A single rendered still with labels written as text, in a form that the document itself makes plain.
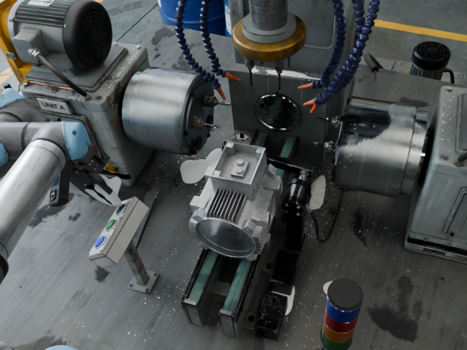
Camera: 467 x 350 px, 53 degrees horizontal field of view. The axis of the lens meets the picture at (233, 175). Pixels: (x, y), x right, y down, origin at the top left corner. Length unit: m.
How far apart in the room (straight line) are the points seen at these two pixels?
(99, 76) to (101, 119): 0.12
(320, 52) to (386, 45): 2.19
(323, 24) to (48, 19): 0.75
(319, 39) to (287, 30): 0.27
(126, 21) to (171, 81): 2.77
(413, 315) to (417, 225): 0.23
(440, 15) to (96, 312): 3.33
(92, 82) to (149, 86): 0.16
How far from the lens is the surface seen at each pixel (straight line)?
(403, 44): 3.61
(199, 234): 1.18
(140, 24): 4.02
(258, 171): 1.11
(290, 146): 1.46
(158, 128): 1.33
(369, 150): 1.18
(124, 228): 1.14
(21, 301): 1.47
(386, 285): 1.34
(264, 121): 1.46
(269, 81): 1.36
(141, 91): 1.36
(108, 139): 1.45
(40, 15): 1.41
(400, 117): 1.22
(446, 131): 1.21
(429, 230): 1.33
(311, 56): 1.43
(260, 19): 1.13
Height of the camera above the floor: 1.96
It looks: 49 degrees down
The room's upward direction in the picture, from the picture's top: 7 degrees counter-clockwise
